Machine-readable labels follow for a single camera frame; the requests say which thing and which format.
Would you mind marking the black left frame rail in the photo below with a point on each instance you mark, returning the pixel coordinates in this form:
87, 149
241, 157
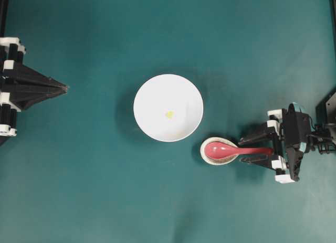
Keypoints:
3, 16

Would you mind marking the speckled teardrop spoon rest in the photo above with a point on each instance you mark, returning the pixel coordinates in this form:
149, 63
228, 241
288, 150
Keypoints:
213, 161

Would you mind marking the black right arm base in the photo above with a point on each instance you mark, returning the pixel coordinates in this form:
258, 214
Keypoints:
325, 110

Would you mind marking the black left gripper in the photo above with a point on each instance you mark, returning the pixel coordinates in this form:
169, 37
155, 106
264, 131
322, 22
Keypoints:
18, 99

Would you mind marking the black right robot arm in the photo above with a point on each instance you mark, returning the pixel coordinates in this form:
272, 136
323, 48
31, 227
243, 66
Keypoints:
319, 137

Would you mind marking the green table mat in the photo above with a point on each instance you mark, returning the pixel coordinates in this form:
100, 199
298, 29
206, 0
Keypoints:
81, 170

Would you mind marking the white round bowl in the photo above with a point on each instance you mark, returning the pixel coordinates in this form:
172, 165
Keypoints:
163, 93

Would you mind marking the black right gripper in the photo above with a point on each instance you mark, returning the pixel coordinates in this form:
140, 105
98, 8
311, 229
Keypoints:
290, 127

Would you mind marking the black right frame rail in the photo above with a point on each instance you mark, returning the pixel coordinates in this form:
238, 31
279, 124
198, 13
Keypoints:
333, 11

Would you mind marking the black frame rail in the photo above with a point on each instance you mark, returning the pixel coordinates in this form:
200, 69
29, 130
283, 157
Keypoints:
333, 11
3, 16

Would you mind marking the red plastic spoon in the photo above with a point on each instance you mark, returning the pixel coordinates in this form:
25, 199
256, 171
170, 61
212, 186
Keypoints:
219, 150

